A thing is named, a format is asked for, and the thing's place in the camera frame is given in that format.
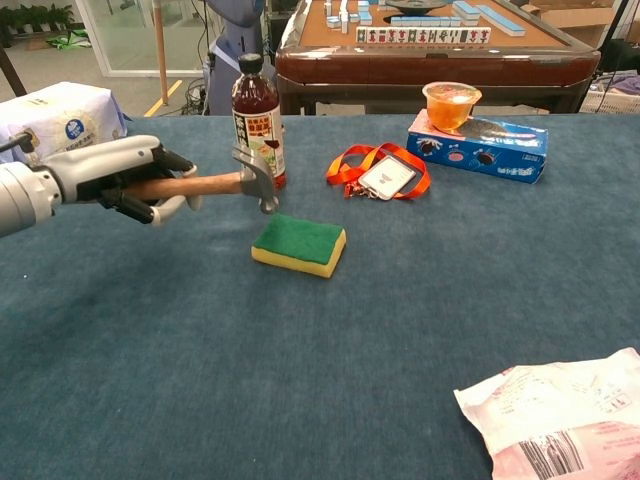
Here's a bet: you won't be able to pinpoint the white and blue rice bag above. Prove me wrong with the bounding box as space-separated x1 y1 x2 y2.
0 81 129 164

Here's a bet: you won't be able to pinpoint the blue-backed mahjong tile wall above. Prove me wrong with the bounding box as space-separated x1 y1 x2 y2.
452 0 527 37

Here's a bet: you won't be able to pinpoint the white plastic basket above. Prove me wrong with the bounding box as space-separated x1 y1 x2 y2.
579 79 640 115

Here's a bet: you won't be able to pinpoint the white badge card holder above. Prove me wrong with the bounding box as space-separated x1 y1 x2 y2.
357 155 417 202

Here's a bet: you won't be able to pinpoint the white and pink snack packet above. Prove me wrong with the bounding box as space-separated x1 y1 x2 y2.
453 347 640 480

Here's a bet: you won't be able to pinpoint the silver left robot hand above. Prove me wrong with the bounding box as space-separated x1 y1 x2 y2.
44 134 204 227

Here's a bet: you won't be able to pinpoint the brown mahjong table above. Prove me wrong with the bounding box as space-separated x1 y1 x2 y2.
274 0 601 116

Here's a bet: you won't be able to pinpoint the row of face-up mahjong tiles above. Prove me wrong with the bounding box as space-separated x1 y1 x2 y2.
355 25 492 45

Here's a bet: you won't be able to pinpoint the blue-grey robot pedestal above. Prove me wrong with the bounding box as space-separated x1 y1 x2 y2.
203 0 279 116

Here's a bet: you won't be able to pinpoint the green and yellow sponge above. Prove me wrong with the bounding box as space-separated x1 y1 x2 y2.
250 213 348 280

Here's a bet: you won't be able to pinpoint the green potted plants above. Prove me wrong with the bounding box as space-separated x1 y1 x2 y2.
0 3 76 36

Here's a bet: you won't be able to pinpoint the orange jelly cup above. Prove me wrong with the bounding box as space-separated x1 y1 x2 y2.
422 81 483 134

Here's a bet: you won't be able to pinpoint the dark brown sauce bottle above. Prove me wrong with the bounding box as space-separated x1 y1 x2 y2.
231 52 288 191

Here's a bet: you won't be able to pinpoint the blue table cloth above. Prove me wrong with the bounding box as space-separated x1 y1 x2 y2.
0 113 640 480

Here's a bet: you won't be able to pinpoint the wooden handle claw hammer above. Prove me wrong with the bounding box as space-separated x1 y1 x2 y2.
122 143 280 215

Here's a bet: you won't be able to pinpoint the blue cookie box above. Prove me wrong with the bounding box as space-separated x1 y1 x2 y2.
405 108 549 185

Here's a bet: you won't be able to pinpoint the orange lanyard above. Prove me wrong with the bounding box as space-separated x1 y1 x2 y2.
325 143 432 201

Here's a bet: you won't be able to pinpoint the wooden pole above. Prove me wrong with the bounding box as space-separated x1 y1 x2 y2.
152 0 170 106

